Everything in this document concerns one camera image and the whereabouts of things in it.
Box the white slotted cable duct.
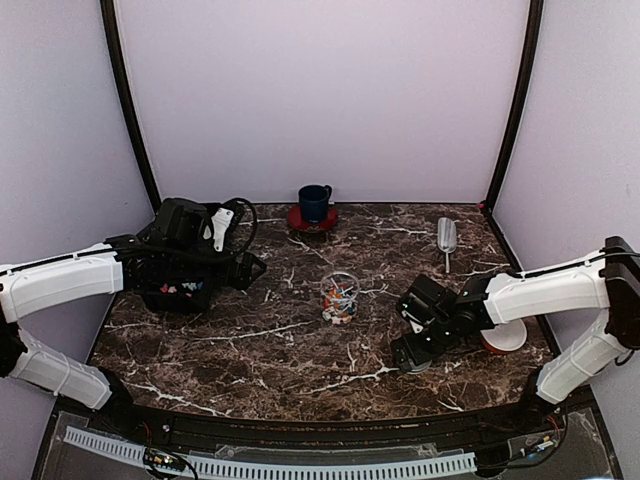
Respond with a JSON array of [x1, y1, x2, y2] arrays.
[[62, 427, 477, 479]]

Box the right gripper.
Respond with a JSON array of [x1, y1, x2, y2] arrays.
[[390, 317, 461, 373]]

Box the round metal lid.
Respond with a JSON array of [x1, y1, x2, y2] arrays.
[[399, 361, 431, 375]]

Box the clear plastic cup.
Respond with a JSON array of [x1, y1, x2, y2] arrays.
[[320, 270, 361, 325]]

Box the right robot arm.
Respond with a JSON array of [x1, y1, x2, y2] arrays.
[[391, 236, 639, 434]]

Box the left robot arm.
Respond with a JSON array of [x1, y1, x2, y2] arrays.
[[1, 198, 266, 436]]

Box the black front rail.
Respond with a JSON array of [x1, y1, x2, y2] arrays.
[[124, 399, 566, 454]]

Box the dark blue mug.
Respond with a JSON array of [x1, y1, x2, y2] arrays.
[[298, 185, 333, 224]]

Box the red saucer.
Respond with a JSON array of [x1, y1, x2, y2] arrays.
[[286, 205, 340, 235]]

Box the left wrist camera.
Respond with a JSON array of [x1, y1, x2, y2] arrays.
[[202, 207, 243, 253]]

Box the orange white bowl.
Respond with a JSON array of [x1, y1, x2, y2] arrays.
[[480, 319, 528, 354]]

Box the black frame post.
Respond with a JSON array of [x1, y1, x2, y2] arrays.
[[483, 0, 544, 216], [99, 0, 162, 211]]

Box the right black frame post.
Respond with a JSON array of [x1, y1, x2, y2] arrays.
[[483, 0, 544, 216]]

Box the metal scoop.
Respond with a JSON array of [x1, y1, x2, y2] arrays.
[[437, 217, 457, 274]]

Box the left black frame post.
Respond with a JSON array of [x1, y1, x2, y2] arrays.
[[99, 0, 162, 211]]

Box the black three-compartment candy bin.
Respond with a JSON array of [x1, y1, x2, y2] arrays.
[[139, 280, 213, 314]]

